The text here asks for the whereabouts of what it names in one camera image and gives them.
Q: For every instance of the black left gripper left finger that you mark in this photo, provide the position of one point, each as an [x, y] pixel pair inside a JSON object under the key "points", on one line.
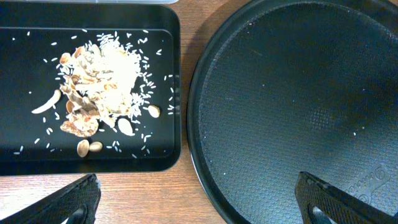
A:
{"points": [[77, 202]]}

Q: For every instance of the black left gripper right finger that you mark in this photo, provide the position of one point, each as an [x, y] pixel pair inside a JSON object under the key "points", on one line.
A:
{"points": [[320, 202]]}

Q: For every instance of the food scraps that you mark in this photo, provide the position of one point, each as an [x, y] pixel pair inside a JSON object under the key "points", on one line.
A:
{"points": [[98, 90]]}

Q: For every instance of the round black serving tray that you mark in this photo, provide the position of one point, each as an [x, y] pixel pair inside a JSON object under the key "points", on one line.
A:
{"points": [[285, 87]]}

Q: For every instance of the black rectangular tray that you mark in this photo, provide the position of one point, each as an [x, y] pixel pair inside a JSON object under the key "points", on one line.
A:
{"points": [[88, 16]]}

